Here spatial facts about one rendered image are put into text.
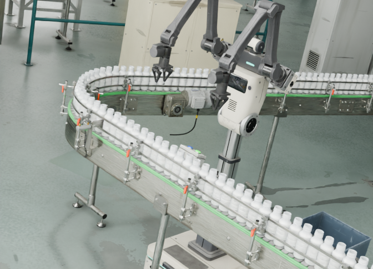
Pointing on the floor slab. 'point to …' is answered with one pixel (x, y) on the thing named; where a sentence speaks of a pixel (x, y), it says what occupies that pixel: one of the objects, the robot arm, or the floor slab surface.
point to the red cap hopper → (43, 8)
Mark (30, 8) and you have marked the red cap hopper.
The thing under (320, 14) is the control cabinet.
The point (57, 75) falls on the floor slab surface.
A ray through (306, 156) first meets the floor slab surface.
